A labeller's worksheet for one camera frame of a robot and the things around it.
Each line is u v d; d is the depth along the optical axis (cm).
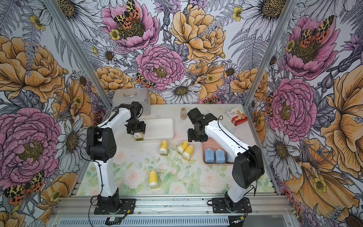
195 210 75
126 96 106
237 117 109
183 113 111
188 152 87
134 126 84
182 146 89
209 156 87
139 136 95
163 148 88
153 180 76
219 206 74
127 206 73
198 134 70
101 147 56
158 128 109
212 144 57
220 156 85
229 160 85
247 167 44
